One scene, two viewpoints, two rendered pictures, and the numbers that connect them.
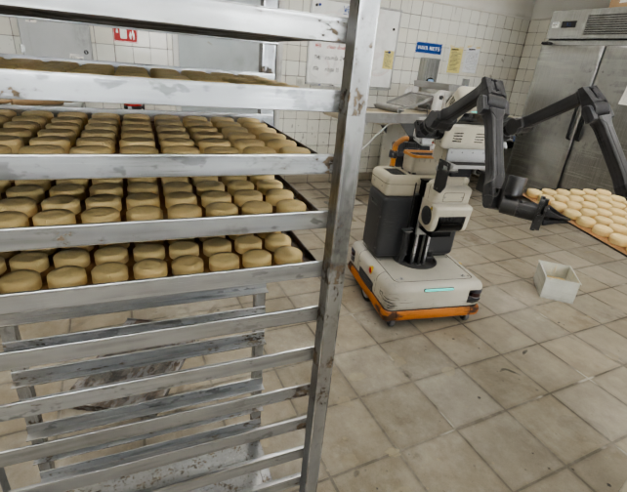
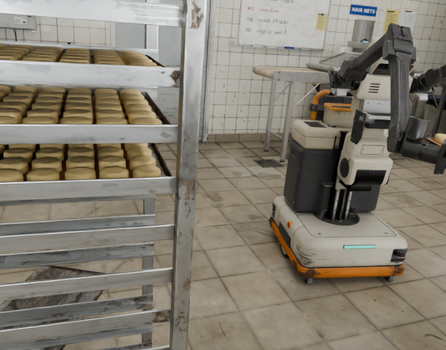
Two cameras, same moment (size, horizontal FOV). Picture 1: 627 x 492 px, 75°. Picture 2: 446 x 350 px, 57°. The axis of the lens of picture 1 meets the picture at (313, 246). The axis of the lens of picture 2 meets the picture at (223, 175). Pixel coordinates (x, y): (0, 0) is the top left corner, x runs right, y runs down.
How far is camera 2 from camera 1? 0.17 m
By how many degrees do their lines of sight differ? 7
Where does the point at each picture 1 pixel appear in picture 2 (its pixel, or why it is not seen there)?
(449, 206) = (368, 158)
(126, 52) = not seen: hidden behind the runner
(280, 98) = (121, 11)
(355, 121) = (195, 34)
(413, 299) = (331, 255)
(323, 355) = (179, 276)
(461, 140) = (378, 90)
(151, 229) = not seen: outside the picture
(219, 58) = not seen: hidden behind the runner
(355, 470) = not seen: outside the picture
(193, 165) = (37, 72)
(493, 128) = (398, 72)
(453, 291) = (375, 248)
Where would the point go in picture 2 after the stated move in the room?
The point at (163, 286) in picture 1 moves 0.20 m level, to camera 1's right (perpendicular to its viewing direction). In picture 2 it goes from (11, 191) to (138, 206)
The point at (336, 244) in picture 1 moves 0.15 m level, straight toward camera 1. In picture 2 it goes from (184, 157) to (152, 191)
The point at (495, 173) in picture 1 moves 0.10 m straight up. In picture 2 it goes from (399, 117) to (406, 87)
